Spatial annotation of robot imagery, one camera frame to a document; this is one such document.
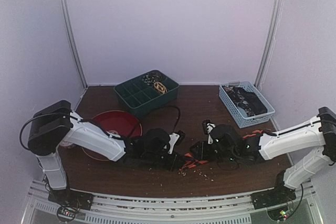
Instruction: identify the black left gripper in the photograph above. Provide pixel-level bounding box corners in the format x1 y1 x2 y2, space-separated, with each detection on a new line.
143 150 186 173

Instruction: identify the orange navy striped tie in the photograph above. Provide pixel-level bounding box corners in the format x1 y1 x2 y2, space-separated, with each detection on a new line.
179 124 264 172

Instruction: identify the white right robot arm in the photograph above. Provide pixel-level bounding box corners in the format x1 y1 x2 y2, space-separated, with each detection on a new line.
190 106 335 204

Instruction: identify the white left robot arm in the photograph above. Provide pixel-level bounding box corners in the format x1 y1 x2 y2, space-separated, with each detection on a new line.
19 100 185 205

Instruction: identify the light blue perforated basket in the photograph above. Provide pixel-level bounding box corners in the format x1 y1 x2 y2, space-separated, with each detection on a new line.
219 81 275 129

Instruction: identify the red round tray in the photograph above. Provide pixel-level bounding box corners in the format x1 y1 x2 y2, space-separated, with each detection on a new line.
81 110 143 162

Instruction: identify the plain black tie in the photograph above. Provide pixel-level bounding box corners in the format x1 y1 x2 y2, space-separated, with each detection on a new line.
245 90 268 116

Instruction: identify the dark green divided organizer box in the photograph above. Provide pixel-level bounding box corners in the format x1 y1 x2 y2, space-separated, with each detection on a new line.
114 70 179 118

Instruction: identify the tan patterned rolled tie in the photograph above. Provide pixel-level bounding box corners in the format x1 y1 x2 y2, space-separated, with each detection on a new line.
153 82 167 94

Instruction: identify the black white rolled tie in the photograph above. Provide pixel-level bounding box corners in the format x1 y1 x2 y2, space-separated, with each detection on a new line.
141 71 162 86

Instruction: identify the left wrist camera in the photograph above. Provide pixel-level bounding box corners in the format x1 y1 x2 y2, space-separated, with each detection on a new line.
166 130 185 154

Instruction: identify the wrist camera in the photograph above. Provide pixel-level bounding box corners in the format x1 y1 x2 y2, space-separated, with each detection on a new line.
166 130 185 154
202 120 215 145

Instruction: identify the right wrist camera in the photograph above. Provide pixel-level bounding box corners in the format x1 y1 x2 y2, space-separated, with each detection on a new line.
202 120 215 145

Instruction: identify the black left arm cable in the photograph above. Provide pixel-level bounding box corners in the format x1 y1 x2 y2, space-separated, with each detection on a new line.
125 105 182 141

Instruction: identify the right aluminium frame post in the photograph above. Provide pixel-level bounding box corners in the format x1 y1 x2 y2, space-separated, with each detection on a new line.
255 0 283 90

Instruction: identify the aluminium frame post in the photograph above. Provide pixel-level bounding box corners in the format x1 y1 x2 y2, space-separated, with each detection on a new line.
60 0 88 89
255 0 283 90

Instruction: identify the left aluminium frame post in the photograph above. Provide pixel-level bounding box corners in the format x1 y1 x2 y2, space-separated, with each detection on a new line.
60 0 88 89

